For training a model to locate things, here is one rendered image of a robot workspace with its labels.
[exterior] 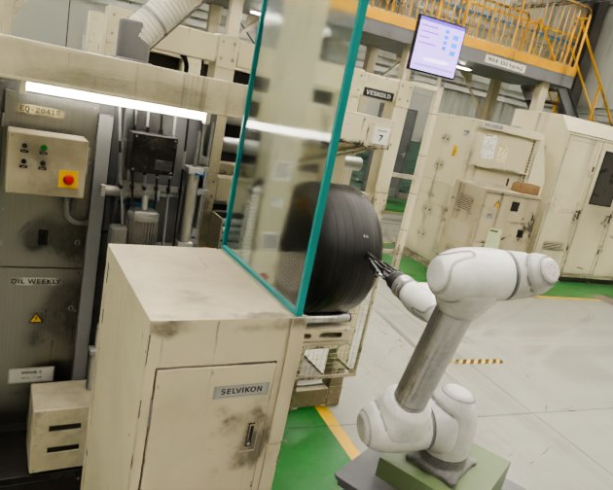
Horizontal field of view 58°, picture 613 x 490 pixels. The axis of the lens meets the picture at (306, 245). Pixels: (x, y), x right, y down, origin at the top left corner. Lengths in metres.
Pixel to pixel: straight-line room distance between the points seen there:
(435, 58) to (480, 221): 1.91
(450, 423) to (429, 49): 4.96
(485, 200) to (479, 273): 5.36
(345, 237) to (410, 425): 0.82
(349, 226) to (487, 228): 4.74
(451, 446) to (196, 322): 0.96
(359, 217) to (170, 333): 1.19
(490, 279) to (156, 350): 0.80
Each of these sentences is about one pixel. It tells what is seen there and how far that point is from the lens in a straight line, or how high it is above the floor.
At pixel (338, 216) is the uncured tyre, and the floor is 1.38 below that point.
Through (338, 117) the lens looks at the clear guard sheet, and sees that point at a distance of 1.30.
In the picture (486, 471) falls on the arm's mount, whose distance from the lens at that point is 2.07.
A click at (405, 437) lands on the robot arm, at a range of 1.77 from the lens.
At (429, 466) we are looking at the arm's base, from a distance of 1.96.
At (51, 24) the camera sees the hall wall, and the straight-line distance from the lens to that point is 11.37.
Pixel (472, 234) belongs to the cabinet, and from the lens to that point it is 6.77.
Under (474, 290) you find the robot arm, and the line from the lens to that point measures 1.39.
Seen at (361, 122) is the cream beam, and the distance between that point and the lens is 2.66.
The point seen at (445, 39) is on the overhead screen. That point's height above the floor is 2.70.
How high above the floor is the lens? 1.78
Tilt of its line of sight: 14 degrees down
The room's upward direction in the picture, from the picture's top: 12 degrees clockwise
